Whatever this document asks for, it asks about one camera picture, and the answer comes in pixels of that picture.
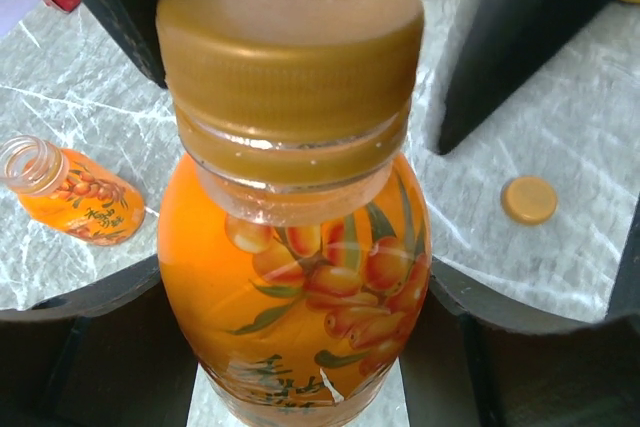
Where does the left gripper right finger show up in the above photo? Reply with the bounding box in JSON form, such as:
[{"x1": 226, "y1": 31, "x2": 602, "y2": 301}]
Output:
[{"x1": 401, "y1": 227, "x2": 639, "y2": 426}]

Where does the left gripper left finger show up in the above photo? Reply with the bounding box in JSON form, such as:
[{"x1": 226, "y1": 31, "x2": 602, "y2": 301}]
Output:
[{"x1": 1, "y1": 256, "x2": 197, "y2": 426}]

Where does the gold bottle cap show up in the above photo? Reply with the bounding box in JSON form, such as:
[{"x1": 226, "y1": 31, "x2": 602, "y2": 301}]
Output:
[
  {"x1": 501, "y1": 176, "x2": 558, "y2": 226},
  {"x1": 156, "y1": 0, "x2": 424, "y2": 143}
]

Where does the orange juice bottle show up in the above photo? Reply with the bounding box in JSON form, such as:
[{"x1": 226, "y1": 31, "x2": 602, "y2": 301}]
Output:
[
  {"x1": 1, "y1": 135, "x2": 145, "y2": 246},
  {"x1": 157, "y1": 93, "x2": 431, "y2": 426}
]

